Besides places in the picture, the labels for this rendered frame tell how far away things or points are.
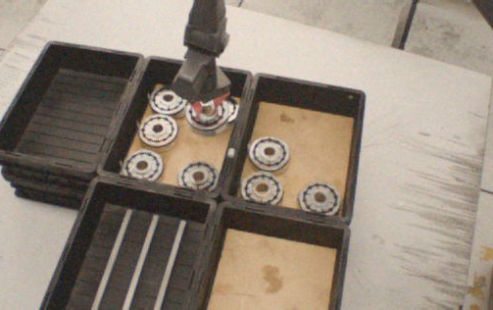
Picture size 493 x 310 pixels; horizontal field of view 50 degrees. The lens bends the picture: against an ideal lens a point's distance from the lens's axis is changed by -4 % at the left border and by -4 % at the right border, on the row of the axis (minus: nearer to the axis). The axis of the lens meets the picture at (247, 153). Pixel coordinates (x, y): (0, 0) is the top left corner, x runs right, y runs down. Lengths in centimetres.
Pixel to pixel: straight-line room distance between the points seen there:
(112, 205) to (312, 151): 53
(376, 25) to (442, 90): 129
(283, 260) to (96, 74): 78
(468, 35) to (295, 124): 188
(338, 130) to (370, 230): 28
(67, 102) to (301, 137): 66
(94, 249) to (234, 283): 34
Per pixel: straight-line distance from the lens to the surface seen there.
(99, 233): 135
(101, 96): 160
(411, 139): 170
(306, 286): 127
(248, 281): 127
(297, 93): 149
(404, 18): 207
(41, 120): 160
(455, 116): 181
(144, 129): 146
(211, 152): 144
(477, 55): 313
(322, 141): 147
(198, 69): 111
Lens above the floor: 201
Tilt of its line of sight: 55 degrees down
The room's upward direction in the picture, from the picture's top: 2 degrees clockwise
